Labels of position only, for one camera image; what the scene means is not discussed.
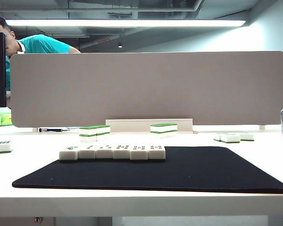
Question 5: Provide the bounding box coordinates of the beige desk divider panel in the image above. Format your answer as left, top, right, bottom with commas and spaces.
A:
9, 51, 283, 132

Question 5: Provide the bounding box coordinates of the brown under-desk panel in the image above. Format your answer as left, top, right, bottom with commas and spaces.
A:
0, 217, 113, 226

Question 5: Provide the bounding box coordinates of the grey ceiling duct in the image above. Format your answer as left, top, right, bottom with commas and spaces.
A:
67, 0, 203, 12

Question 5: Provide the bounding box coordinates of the red green bamboo mahjong tile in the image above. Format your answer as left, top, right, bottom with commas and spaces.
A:
112, 145, 131, 160
147, 145, 166, 161
129, 145, 149, 161
239, 132, 255, 141

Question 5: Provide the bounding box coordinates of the bird print mahjong tile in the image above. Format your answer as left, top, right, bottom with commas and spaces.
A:
58, 145, 80, 161

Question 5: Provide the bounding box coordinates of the black mouse mat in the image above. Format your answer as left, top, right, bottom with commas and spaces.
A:
11, 146, 283, 194

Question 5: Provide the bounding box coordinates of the bright green box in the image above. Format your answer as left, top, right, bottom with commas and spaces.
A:
0, 113, 12, 126

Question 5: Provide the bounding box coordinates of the person with glasses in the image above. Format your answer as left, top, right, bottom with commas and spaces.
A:
0, 16, 81, 92

